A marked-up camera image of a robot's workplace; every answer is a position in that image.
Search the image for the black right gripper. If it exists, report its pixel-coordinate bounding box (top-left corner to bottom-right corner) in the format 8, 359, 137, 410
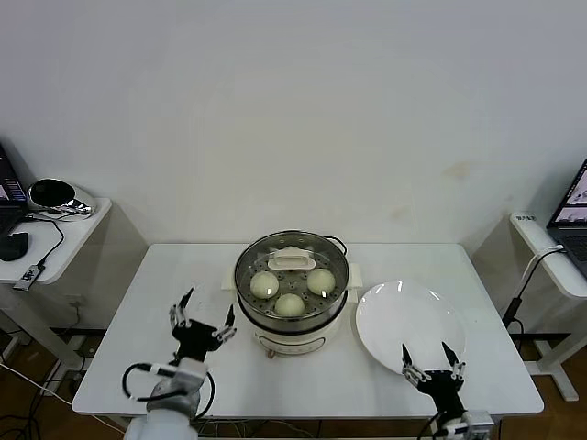
400, 341, 468, 419

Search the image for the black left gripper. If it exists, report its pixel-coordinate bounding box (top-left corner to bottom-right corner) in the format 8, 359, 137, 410
168, 287, 238, 367

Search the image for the round glass pot lid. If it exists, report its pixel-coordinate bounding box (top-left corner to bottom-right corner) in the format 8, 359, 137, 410
236, 232, 350, 318

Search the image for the black computer mouse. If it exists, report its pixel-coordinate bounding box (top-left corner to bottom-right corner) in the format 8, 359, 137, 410
0, 231, 29, 261

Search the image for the stainless steel steamer basket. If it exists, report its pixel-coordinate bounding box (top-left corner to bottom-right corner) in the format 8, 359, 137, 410
220, 228, 364, 329

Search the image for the round white plate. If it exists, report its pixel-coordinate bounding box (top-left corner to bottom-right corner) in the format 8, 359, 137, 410
355, 280, 467, 380

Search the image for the cream electric cooker pot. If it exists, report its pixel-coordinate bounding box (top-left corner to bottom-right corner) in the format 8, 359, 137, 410
222, 274, 360, 359

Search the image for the white side desk with chrome device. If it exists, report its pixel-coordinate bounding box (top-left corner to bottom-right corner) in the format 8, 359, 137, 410
0, 196, 150, 372

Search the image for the shiny chrome rounded device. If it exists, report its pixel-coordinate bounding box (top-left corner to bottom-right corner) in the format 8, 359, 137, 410
27, 178, 96, 223

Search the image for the small grey usb hub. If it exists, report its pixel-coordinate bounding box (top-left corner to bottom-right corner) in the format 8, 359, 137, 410
12, 264, 47, 291

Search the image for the grey laptop with pink screen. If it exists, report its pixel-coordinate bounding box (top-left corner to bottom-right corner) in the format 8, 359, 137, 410
546, 158, 587, 280

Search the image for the black laptop with dark screen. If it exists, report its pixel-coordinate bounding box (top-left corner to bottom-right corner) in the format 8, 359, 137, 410
0, 144, 29, 237

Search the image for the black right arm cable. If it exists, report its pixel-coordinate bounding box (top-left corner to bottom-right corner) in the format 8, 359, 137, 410
419, 410, 453, 440

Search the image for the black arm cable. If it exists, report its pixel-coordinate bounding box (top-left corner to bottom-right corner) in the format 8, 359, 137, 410
419, 410, 453, 440
121, 361, 216, 421

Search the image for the black cable with adapter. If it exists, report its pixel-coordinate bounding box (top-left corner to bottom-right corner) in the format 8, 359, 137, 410
501, 250, 559, 336

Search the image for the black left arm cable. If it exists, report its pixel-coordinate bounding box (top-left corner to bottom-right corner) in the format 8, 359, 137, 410
121, 361, 216, 421

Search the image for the thin black desk cable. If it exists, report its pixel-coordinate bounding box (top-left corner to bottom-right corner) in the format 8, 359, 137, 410
20, 213, 65, 271

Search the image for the white laptop cable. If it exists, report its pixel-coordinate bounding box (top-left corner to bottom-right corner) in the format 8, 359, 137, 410
521, 244, 565, 294

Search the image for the white floor cable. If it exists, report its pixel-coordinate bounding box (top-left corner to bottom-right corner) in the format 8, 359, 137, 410
0, 363, 74, 405

